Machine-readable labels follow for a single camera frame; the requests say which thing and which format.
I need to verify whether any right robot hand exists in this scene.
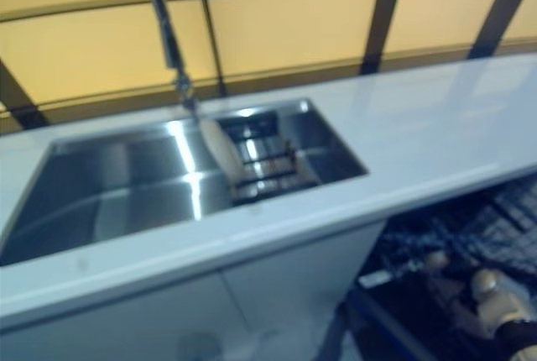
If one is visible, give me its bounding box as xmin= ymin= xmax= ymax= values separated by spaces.
xmin=491 ymin=317 xmax=537 ymax=353

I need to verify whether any beige round plate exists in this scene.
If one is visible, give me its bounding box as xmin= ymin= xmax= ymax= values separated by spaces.
xmin=423 ymin=250 xmax=519 ymax=339
xmin=200 ymin=118 xmax=245 ymax=182

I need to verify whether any open dishwasher door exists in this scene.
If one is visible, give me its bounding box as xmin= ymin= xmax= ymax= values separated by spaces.
xmin=330 ymin=272 xmax=467 ymax=361

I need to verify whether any white cabinet door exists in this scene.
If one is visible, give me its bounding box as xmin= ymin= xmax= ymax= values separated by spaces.
xmin=221 ymin=221 xmax=386 ymax=361
xmin=0 ymin=267 xmax=253 ymax=361

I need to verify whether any black sink dish rack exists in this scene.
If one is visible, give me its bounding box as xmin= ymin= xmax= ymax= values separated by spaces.
xmin=216 ymin=112 xmax=308 ymax=207

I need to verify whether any stainless steel sink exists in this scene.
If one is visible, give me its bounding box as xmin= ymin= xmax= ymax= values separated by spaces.
xmin=0 ymin=98 xmax=372 ymax=269

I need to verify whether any chrome gooseneck faucet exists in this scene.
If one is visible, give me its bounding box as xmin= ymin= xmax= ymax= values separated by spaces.
xmin=139 ymin=0 xmax=199 ymax=119

